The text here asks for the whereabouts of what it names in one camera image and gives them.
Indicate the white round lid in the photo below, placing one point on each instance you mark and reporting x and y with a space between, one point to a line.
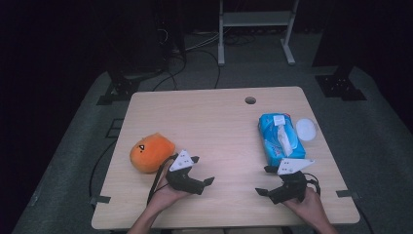
306 129

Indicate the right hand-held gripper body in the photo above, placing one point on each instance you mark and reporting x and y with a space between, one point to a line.
290 187

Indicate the person's left hand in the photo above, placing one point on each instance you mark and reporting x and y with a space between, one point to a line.
165 196

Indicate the person's right hand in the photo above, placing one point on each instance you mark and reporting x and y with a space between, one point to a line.
307 208

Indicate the black stand base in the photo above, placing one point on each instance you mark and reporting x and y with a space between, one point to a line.
121 87
339 86

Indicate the orange plush toy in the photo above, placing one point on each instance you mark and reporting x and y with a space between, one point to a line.
151 152

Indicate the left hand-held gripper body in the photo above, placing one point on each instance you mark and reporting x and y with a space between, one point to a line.
181 180

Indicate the white metal stand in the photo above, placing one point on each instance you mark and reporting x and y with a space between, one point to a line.
256 19

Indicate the blue wet wipe pack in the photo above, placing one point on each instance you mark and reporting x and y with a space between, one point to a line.
269 143

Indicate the black tape piece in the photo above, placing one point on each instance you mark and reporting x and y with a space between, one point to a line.
346 194
100 199

